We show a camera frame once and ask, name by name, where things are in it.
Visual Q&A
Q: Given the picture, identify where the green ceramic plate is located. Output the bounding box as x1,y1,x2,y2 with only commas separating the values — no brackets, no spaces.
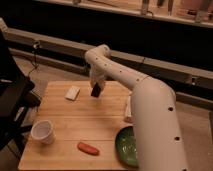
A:
115,126,138,168

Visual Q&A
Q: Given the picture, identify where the white rectangular block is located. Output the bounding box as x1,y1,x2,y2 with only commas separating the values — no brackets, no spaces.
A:
65,86,80,100

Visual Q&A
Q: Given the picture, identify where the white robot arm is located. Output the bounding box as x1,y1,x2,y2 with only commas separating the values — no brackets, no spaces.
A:
85,45,189,171

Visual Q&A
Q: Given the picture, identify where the black office chair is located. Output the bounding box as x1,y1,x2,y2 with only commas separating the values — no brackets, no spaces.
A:
0,30,41,153

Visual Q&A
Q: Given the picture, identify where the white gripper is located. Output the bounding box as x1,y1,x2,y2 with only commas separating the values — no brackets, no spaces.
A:
89,67,106,89

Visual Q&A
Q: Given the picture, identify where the orange carrot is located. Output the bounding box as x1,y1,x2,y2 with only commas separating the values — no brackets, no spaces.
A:
77,142,99,156

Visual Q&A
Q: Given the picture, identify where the black cable with plug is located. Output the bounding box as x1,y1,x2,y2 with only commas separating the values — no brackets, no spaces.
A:
27,40,42,78

